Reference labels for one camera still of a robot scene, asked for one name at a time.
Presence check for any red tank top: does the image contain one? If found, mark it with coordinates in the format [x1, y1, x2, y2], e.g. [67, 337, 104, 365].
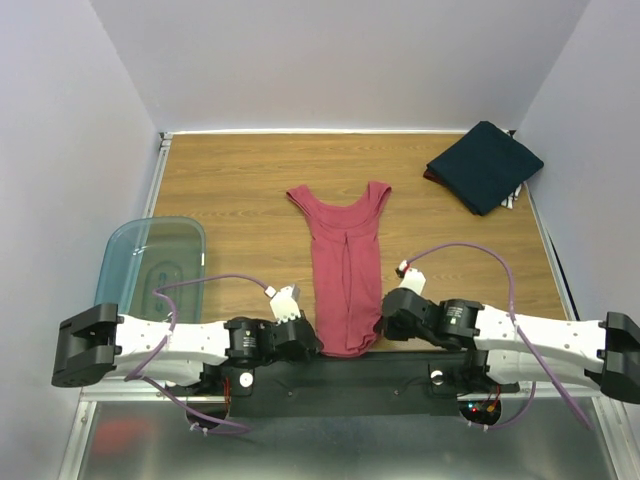
[286, 181, 392, 358]

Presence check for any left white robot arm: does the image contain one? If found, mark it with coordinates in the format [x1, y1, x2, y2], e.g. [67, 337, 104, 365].
[51, 303, 322, 394]

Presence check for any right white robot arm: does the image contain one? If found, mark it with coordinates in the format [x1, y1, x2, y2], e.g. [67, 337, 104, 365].
[375, 288, 639, 404]

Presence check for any folded navy tank top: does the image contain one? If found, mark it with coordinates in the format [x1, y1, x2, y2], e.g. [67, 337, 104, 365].
[425, 121, 544, 216]

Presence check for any folded dark red garment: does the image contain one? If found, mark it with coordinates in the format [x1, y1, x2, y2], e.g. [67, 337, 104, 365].
[423, 170, 441, 184]

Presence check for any folded white patterned garment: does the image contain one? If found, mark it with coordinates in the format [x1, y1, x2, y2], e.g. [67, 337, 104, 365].
[500, 183, 524, 210]

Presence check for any clear blue plastic bin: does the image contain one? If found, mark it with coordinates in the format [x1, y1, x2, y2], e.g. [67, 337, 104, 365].
[94, 216, 206, 324]

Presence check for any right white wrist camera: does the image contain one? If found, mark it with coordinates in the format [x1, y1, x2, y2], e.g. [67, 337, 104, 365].
[396, 260, 426, 295]

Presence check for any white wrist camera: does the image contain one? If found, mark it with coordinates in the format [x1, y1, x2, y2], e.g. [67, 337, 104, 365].
[396, 260, 426, 295]
[264, 284, 302, 323]

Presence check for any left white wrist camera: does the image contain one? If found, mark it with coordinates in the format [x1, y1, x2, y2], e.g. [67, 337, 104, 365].
[264, 284, 302, 323]

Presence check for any aluminium frame rail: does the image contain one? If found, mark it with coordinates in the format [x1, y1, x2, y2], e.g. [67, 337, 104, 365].
[142, 132, 174, 218]

